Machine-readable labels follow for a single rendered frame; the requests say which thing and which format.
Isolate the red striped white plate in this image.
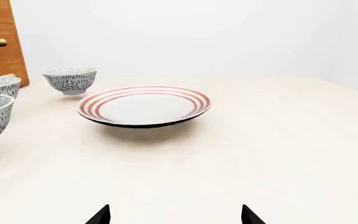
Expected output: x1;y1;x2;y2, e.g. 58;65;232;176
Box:
77;85;213;129

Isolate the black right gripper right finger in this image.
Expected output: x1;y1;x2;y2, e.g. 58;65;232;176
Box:
241;203;266;224

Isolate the wooden drawer cabinet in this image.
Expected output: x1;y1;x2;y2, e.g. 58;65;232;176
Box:
0;0;30;88

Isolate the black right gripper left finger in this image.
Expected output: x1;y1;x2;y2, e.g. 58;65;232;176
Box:
85;203;111;224

